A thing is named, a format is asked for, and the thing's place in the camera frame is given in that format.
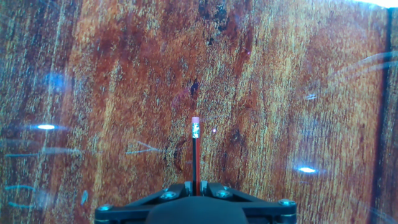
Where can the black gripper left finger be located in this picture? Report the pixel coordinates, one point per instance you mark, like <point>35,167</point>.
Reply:
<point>169,195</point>

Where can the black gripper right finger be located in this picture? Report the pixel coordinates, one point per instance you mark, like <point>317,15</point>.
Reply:
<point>224,194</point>

